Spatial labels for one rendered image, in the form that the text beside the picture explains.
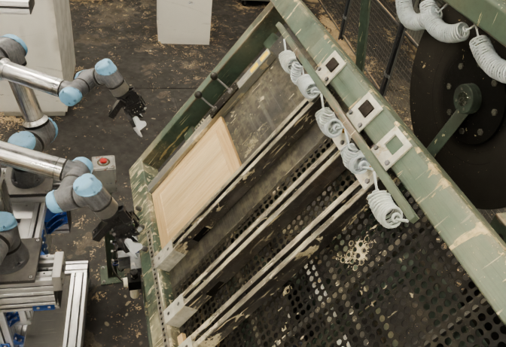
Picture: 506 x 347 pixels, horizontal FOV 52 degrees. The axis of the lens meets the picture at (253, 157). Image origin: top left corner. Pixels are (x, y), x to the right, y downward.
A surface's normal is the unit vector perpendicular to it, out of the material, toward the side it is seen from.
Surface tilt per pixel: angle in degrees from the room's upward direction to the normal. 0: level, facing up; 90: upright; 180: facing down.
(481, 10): 90
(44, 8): 90
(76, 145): 0
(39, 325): 0
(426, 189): 55
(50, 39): 90
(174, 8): 90
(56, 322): 0
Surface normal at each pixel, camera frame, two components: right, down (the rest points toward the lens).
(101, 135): 0.11, -0.78
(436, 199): -0.72, -0.39
